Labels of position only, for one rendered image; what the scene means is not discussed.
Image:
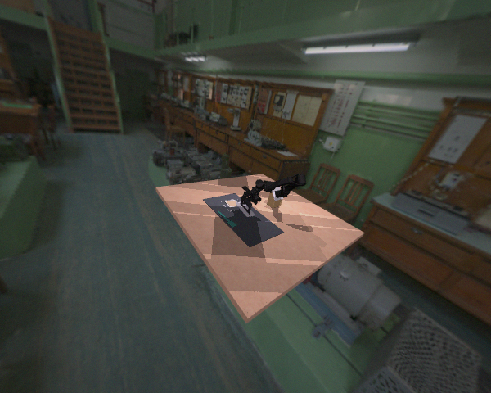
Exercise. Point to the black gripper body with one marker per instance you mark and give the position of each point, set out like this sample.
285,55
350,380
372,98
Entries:
249,192

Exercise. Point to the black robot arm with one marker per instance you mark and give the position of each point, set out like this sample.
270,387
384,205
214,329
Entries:
268,186

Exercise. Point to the white tile with dark top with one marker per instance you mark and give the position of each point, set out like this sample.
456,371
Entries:
231,203

